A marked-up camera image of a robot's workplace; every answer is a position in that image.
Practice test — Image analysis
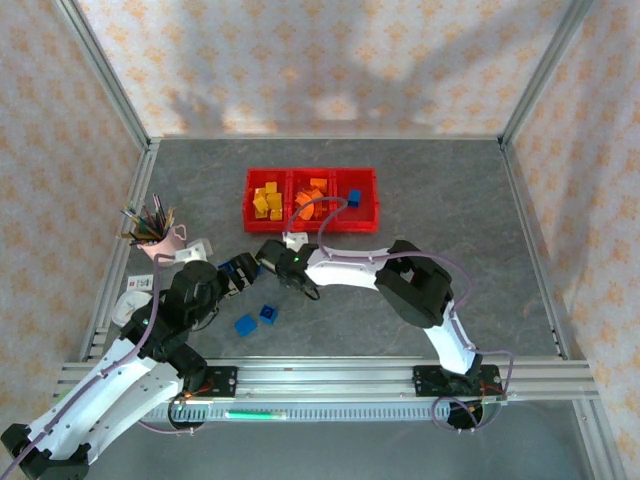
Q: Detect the red plastic bin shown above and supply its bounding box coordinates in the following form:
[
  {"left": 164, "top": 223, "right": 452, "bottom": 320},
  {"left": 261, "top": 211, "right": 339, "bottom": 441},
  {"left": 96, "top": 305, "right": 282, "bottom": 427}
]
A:
[
  {"left": 330, "top": 167, "right": 379, "bottom": 234},
  {"left": 288, "top": 168, "right": 336, "bottom": 234},
  {"left": 243, "top": 168, "right": 294, "bottom": 234}
]

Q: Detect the aluminium frame post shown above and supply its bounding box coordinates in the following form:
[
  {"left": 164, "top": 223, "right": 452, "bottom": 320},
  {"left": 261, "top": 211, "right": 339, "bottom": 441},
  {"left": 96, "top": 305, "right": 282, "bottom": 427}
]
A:
[
  {"left": 499, "top": 0, "right": 587, "bottom": 147},
  {"left": 52, "top": 0, "right": 153, "bottom": 152},
  {"left": 573, "top": 399, "right": 616, "bottom": 480}
]

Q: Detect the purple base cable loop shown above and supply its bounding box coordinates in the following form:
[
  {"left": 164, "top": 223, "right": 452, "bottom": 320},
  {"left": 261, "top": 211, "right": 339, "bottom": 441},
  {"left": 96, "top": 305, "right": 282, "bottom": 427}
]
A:
[
  {"left": 137, "top": 394, "right": 207, "bottom": 436},
  {"left": 431, "top": 394, "right": 507, "bottom": 435}
]

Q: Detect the grey slotted cable duct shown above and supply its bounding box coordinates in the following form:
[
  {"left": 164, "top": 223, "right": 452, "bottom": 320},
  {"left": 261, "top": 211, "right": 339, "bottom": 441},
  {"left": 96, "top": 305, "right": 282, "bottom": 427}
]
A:
[{"left": 141, "top": 403, "right": 502, "bottom": 423}]

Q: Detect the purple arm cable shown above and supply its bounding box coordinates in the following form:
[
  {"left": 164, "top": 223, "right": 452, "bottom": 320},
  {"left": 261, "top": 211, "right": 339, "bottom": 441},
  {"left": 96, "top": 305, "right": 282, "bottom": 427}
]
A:
[
  {"left": 288, "top": 195, "right": 516, "bottom": 402},
  {"left": 0, "top": 252, "right": 181, "bottom": 480}
]

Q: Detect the aluminium lower frame post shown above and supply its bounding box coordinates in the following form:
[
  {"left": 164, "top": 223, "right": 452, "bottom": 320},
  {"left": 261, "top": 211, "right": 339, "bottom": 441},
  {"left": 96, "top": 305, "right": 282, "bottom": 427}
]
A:
[{"left": 573, "top": 399, "right": 616, "bottom": 480}]

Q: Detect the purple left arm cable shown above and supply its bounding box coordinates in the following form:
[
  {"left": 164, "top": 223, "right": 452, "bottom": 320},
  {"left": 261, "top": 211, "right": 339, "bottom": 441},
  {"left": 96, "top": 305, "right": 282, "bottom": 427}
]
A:
[{"left": 0, "top": 252, "right": 181, "bottom": 480}]

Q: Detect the green light stick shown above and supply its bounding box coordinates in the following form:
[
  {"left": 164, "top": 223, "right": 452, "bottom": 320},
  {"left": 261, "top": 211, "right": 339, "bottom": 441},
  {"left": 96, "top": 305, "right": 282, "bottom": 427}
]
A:
[{"left": 225, "top": 409, "right": 290, "bottom": 421}]

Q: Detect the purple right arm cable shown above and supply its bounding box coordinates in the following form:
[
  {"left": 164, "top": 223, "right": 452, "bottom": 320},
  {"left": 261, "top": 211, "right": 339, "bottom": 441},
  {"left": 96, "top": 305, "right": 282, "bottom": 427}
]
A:
[{"left": 288, "top": 195, "right": 516, "bottom": 402}]

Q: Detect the pink ribbed cup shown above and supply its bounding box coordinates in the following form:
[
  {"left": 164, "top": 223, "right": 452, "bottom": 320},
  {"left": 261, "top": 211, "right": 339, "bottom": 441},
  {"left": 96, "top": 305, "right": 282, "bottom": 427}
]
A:
[{"left": 136, "top": 224, "right": 188, "bottom": 267}]

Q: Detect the aluminium table back rail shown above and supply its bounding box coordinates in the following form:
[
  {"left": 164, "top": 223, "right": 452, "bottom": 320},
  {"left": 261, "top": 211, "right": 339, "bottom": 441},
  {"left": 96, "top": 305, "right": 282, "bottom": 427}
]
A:
[{"left": 149, "top": 133, "right": 504, "bottom": 143}]

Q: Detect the aluminium table side rail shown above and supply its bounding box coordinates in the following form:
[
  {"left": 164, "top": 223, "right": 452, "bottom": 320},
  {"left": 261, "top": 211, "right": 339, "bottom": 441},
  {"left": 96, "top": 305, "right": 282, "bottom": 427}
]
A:
[
  {"left": 79, "top": 139, "right": 163, "bottom": 363},
  {"left": 499, "top": 139, "right": 587, "bottom": 363}
]

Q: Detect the small white labelled box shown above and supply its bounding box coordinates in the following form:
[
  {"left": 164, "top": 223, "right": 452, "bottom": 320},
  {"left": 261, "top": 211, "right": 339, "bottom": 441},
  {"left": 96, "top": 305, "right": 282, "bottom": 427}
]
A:
[{"left": 126, "top": 273, "right": 162, "bottom": 293}]

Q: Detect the white round object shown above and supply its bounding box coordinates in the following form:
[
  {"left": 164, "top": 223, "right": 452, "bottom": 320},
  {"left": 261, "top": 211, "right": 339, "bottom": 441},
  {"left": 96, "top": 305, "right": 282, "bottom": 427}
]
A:
[{"left": 111, "top": 290, "right": 154, "bottom": 327}]

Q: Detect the aluminium mounting rail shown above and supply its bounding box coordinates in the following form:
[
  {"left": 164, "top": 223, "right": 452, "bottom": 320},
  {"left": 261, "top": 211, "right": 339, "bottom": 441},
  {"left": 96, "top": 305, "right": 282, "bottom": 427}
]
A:
[{"left": 55, "top": 356, "right": 601, "bottom": 403}]

